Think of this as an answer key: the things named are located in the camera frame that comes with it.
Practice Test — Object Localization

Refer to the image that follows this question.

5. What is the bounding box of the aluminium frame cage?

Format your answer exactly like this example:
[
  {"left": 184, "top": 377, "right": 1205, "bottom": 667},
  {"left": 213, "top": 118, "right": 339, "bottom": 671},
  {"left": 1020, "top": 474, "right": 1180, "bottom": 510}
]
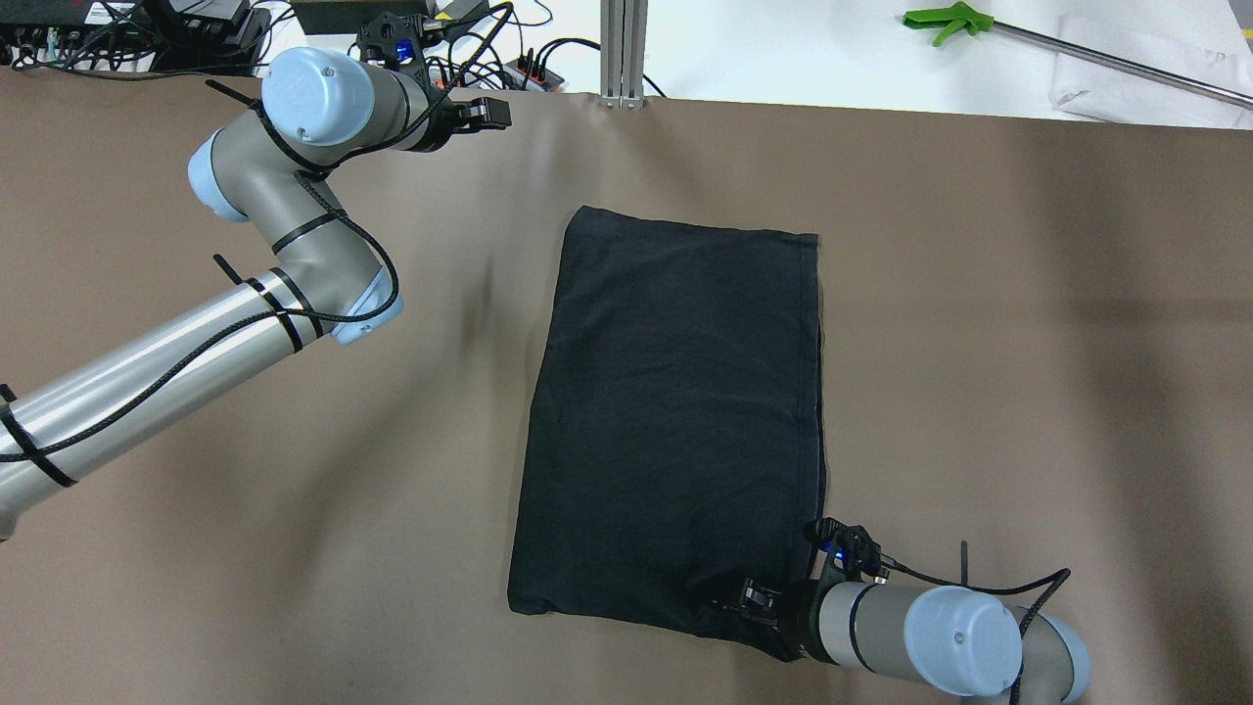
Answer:
[{"left": 599, "top": 0, "right": 649, "bottom": 111}]

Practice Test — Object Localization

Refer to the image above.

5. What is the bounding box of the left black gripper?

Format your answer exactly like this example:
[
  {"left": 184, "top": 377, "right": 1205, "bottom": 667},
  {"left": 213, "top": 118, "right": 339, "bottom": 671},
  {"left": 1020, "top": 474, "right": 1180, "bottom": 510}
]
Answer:
[{"left": 421, "top": 96, "right": 512, "bottom": 153}]

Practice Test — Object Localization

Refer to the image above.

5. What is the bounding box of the right orange usb hub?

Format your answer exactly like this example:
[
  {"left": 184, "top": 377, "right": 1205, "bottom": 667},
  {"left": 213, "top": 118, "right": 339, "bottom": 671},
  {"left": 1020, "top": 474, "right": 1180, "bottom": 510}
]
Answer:
[{"left": 502, "top": 55, "right": 568, "bottom": 93}]

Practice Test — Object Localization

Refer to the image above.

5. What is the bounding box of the black flat device box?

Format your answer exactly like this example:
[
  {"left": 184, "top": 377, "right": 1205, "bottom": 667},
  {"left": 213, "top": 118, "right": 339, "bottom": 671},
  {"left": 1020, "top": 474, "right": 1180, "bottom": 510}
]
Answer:
[{"left": 288, "top": 0, "right": 439, "bottom": 36}]

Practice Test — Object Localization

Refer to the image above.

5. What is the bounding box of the black power adapter brick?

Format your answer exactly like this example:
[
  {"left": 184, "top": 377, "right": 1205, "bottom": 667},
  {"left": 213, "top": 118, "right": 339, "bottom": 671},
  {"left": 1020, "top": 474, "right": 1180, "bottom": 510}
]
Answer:
[{"left": 434, "top": 1, "right": 489, "bottom": 31}]

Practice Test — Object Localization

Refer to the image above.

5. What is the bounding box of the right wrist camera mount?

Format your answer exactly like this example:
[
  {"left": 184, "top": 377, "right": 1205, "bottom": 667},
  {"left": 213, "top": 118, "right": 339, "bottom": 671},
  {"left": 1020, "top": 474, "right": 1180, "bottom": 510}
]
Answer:
[{"left": 803, "top": 517, "right": 897, "bottom": 589}]

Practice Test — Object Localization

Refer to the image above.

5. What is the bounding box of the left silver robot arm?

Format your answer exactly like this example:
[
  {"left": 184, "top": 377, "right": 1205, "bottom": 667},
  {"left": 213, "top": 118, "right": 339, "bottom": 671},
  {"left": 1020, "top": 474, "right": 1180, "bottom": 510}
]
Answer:
[{"left": 1, "top": 46, "right": 512, "bottom": 540}]

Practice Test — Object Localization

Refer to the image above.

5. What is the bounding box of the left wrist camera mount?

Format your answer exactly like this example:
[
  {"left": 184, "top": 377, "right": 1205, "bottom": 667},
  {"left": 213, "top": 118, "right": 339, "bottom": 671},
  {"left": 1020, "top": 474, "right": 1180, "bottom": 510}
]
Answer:
[{"left": 356, "top": 13, "right": 430, "bottom": 84}]

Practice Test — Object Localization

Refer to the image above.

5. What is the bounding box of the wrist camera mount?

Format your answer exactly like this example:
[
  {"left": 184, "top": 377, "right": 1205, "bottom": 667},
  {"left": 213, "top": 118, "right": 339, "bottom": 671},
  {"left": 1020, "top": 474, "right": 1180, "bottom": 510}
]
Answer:
[
  {"left": 803, "top": 517, "right": 897, "bottom": 589},
  {"left": 356, "top": 13, "right": 430, "bottom": 84}
]

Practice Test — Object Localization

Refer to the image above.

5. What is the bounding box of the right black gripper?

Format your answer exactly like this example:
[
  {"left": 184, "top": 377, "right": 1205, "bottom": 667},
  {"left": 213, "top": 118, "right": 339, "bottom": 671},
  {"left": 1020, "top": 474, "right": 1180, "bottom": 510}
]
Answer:
[{"left": 715, "top": 574, "right": 833, "bottom": 664}]

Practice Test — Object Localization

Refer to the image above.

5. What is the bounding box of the green handled reach grabber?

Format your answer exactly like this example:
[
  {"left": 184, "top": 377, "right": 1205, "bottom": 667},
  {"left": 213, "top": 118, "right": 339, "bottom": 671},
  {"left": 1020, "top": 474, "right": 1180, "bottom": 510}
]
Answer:
[{"left": 903, "top": 3, "right": 1250, "bottom": 109}]

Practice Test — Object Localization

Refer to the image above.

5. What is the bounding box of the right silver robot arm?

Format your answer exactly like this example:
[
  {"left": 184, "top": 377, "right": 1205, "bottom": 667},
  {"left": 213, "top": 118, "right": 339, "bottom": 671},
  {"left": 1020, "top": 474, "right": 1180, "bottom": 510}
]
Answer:
[{"left": 718, "top": 579, "right": 1093, "bottom": 704}]

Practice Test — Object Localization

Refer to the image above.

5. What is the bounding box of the black printed t-shirt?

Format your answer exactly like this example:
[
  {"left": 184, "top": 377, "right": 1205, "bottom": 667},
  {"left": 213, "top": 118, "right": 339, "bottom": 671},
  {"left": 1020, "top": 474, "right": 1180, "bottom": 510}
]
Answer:
[{"left": 506, "top": 207, "right": 826, "bottom": 662}]

